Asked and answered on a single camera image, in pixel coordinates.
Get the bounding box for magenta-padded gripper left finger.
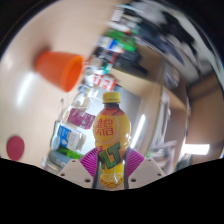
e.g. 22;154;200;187
57;147;101;190

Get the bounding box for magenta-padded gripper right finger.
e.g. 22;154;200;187
123;146;167;190

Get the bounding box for yellow drink bottle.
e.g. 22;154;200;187
92;91;132;190

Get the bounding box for green bottle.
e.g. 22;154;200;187
56;145;84;160

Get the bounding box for blue and white box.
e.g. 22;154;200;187
53;123;87;152

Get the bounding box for under-shelf light bar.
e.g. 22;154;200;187
129;114;147;149

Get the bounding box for grey shaker bottle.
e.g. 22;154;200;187
41;149;73;169

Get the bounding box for pink packet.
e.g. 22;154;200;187
68;107;97;130

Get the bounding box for ceiling light bar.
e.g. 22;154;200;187
183;143;211;156

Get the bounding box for red and white canister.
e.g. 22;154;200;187
93;73;118;92

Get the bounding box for orange plastic cup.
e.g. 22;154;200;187
33;49;84;93

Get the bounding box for green container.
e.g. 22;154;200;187
106;29;138;53

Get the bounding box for hanging dark clothes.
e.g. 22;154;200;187
146;6;208;68

